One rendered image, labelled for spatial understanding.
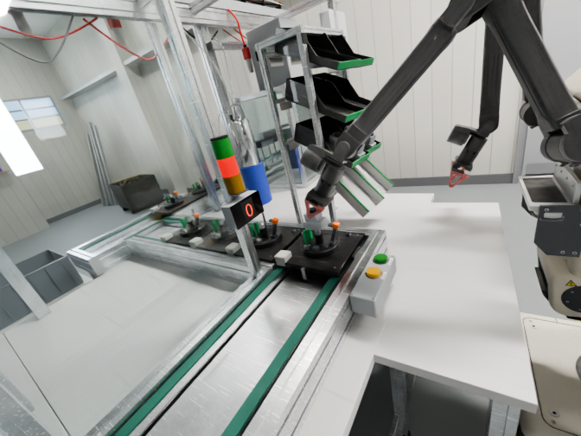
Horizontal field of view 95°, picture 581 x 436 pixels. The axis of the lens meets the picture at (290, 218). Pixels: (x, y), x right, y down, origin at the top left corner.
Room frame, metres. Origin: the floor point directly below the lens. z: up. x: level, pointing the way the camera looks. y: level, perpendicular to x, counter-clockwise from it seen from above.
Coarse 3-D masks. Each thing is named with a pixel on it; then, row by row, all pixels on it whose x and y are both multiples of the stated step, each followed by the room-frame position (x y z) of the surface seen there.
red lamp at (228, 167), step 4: (220, 160) 0.72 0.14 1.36; (224, 160) 0.72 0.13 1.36; (228, 160) 0.72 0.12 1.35; (232, 160) 0.73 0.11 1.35; (220, 164) 0.72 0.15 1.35; (224, 164) 0.72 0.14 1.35; (228, 164) 0.72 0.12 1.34; (232, 164) 0.72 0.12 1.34; (236, 164) 0.74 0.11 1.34; (220, 168) 0.73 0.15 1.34; (224, 168) 0.72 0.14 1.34; (228, 168) 0.72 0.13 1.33; (232, 168) 0.72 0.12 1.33; (236, 168) 0.73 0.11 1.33; (220, 172) 0.73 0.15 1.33; (224, 172) 0.72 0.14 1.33; (228, 172) 0.72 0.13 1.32; (232, 172) 0.72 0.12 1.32; (236, 172) 0.73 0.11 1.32; (224, 176) 0.73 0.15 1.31; (228, 176) 0.72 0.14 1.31
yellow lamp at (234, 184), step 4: (232, 176) 0.72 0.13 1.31; (236, 176) 0.73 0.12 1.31; (240, 176) 0.74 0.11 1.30; (224, 180) 0.73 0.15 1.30; (228, 180) 0.72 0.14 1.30; (232, 180) 0.72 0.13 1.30; (236, 180) 0.72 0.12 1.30; (240, 180) 0.73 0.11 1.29; (228, 184) 0.72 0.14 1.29; (232, 184) 0.72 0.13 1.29; (236, 184) 0.72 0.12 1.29; (240, 184) 0.73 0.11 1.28; (228, 188) 0.72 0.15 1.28; (232, 188) 0.72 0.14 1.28; (236, 188) 0.72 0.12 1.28; (240, 188) 0.73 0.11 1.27; (244, 188) 0.74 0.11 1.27; (228, 192) 0.73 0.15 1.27; (232, 192) 0.72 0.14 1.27; (236, 192) 0.72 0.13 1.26
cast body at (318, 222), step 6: (312, 210) 0.80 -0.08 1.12; (306, 216) 0.81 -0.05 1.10; (318, 216) 0.80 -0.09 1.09; (324, 216) 0.81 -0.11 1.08; (306, 222) 0.81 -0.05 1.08; (312, 222) 0.80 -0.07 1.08; (318, 222) 0.78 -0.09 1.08; (324, 222) 0.80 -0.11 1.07; (306, 228) 0.82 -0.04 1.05; (312, 228) 0.80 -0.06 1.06; (318, 228) 0.79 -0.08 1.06
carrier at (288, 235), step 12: (264, 216) 1.04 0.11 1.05; (252, 228) 0.99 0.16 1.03; (264, 228) 0.97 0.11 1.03; (288, 228) 1.03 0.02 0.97; (300, 228) 1.00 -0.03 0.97; (252, 240) 0.94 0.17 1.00; (264, 240) 0.93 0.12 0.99; (276, 240) 0.92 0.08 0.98; (288, 240) 0.92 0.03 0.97; (264, 252) 0.88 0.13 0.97; (276, 252) 0.86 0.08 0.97
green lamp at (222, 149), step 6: (222, 138) 0.73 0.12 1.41; (228, 138) 0.74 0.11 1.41; (216, 144) 0.72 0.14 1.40; (222, 144) 0.72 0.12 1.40; (228, 144) 0.73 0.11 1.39; (216, 150) 0.72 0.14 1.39; (222, 150) 0.72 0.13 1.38; (228, 150) 0.73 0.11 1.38; (216, 156) 0.73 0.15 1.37; (222, 156) 0.72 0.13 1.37; (228, 156) 0.72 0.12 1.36
